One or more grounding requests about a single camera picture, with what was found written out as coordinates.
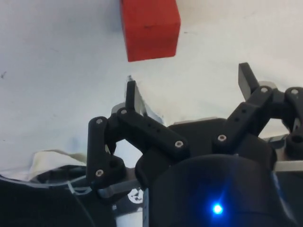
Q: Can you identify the red cube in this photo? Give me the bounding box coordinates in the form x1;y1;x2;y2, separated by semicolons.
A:
119;0;181;62

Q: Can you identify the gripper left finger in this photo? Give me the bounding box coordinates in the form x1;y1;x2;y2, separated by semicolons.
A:
86;80;191;188

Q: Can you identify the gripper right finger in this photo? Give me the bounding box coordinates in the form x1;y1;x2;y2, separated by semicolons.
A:
212;62;303;162

